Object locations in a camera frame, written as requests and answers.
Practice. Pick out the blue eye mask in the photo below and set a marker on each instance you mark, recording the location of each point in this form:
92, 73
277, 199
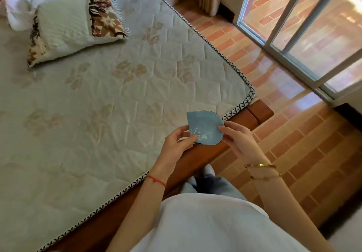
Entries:
203, 124

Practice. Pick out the floral fringed pillow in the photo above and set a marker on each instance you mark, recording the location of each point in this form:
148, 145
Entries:
65, 22

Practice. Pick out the red-brown wooden bed frame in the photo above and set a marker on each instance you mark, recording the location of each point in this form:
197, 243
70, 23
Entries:
263, 113

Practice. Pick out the white framed sliding glass door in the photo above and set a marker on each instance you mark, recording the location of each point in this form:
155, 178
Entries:
312, 14

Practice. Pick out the white shirt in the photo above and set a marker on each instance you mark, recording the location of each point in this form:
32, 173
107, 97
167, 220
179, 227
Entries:
212, 226

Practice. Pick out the white quilted mattress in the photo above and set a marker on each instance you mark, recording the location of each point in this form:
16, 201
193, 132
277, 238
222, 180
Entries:
113, 90

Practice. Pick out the blue jeans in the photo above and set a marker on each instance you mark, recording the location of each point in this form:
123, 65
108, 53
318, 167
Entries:
220, 188

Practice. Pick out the crumpled white cloth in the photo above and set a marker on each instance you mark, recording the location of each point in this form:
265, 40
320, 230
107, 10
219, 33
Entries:
19, 8

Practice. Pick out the person's right forearm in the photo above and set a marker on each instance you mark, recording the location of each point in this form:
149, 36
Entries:
285, 209

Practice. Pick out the person's left forearm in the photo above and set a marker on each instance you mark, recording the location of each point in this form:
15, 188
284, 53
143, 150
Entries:
138, 218

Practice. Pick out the white shoe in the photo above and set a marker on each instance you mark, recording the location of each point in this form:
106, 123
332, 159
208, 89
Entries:
192, 181
208, 170

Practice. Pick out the person's left hand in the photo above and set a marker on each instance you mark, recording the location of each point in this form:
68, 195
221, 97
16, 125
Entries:
169, 150

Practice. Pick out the person's right hand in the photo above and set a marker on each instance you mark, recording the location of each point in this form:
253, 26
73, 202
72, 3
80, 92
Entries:
244, 144

